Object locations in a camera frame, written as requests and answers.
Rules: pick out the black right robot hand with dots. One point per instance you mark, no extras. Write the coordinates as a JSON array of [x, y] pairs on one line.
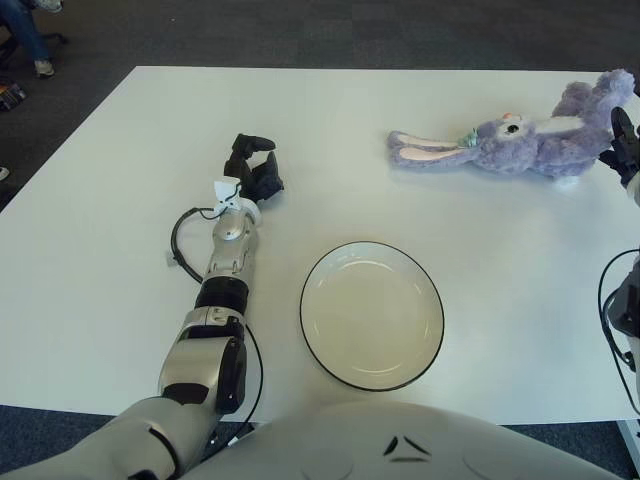
[[625, 150]]

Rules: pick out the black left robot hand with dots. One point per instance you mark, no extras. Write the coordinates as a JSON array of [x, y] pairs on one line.
[[262, 180]]

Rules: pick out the purple plush bunny doll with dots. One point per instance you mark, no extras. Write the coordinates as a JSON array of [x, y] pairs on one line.
[[520, 150]]

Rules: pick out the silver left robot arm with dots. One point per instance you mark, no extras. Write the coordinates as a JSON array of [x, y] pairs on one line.
[[227, 255]]

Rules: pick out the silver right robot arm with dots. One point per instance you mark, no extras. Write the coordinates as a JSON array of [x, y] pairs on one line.
[[631, 320]]

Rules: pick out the white plate with black rim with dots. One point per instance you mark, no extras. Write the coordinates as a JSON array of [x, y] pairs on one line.
[[372, 320]]

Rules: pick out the white sneaker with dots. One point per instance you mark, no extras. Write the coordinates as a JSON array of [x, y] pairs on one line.
[[50, 4], [45, 67]]

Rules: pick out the dark printed box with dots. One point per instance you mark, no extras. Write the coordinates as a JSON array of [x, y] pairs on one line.
[[11, 96]]

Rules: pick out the person leg in jeans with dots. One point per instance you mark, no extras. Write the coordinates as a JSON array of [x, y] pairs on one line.
[[25, 35]]

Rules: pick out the silver robot torso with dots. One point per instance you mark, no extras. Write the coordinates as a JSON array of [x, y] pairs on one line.
[[350, 445]]

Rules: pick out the white table leg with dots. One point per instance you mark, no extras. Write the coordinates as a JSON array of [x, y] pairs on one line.
[[631, 450]]

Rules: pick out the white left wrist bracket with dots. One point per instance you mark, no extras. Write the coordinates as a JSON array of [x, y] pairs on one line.
[[224, 190]]

